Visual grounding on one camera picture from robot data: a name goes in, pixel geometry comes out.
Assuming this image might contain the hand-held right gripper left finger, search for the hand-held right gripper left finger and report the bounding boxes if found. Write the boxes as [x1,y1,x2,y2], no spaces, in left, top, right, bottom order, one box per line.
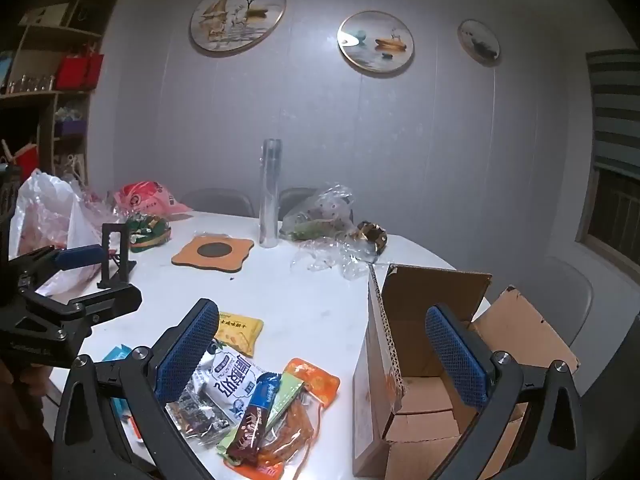
[52,298,221,480]

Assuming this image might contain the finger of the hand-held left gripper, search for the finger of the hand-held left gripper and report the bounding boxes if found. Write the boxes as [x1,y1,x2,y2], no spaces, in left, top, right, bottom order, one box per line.
[10,244,108,283]
[20,284,144,333]

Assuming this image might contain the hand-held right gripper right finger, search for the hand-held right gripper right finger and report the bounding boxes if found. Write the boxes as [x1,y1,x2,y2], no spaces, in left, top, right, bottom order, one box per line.
[425,304,587,480]

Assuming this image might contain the white snack packet blue print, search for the white snack packet blue print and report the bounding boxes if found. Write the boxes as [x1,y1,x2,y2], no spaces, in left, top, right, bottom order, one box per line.
[192,342,271,423]

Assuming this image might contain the light blue snack packet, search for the light blue snack packet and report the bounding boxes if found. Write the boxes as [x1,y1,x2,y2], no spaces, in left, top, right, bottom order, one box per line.
[102,344,143,438]

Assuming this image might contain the brown cardboard box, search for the brown cardboard box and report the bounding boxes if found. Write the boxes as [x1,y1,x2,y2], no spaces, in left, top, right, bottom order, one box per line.
[352,262,581,478]

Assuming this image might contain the blue and brown snack bar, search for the blue and brown snack bar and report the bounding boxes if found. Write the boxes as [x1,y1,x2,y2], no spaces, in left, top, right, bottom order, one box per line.
[225,372,282,463]

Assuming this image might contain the green snack packet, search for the green snack packet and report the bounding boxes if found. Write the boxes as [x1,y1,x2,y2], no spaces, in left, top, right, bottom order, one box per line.
[217,372,306,458]

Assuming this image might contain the clear packet of dark snacks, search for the clear packet of dark snacks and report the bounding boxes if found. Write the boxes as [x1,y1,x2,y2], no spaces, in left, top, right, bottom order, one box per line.
[165,389,236,443]

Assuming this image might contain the black phone stand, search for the black phone stand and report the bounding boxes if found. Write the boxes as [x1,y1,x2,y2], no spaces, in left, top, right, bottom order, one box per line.
[96,222,137,289]

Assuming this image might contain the white plastic bag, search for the white plastic bag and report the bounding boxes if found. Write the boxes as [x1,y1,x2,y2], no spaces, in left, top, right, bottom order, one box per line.
[9,169,108,296]

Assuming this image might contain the yellow snack packet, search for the yellow snack packet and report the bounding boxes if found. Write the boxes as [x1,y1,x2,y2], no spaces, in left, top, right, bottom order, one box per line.
[216,311,264,354]

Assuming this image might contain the green snack packets pile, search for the green snack packets pile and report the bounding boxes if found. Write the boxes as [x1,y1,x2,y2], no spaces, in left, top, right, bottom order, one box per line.
[125,214,172,252]

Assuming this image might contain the pink plastic bag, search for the pink plastic bag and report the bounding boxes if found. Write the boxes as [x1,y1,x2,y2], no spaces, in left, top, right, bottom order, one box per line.
[114,180,193,221]

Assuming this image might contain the orange coaster mat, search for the orange coaster mat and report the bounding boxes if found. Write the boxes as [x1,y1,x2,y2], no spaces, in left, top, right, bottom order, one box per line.
[171,234,255,275]

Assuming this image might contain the orange packet with clear window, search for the orange packet with clear window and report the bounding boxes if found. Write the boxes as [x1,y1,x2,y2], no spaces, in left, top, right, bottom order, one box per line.
[223,357,342,480]

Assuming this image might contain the gold foil wrapped item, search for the gold foil wrapped item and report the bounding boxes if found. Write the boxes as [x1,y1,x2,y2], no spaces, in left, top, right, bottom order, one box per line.
[352,221,389,252]

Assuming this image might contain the crumpled clear plastic wrap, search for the crumpled clear plastic wrap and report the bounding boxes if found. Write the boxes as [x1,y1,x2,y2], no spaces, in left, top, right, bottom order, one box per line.
[292,237,382,281]

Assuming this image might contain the wooden shelf unit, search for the wooden shelf unit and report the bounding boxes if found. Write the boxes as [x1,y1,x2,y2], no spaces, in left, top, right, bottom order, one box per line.
[0,0,122,196]

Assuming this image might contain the red gift bag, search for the red gift bag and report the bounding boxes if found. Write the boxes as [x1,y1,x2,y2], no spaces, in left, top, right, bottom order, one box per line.
[84,52,105,89]
[55,55,90,91]

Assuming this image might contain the dotted clear plastic bag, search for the dotted clear plastic bag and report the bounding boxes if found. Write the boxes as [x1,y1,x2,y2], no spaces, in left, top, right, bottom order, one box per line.
[282,184,355,241]

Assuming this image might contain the window with bars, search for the window with bars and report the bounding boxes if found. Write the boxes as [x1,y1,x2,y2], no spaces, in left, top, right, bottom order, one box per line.
[575,165,640,267]

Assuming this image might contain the striped window blind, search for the striped window blind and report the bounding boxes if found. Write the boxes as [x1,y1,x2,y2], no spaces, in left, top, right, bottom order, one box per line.
[586,49,640,181]

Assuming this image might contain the large round wall plate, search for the large round wall plate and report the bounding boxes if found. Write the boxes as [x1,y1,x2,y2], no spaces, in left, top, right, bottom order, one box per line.
[189,0,287,53]

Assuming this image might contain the small round wall plate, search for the small round wall plate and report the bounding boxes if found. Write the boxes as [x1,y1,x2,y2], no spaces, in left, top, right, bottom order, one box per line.
[457,19,502,66]

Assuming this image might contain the medium round wall plate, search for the medium round wall plate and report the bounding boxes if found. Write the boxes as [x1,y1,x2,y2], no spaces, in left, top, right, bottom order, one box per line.
[337,10,415,76]

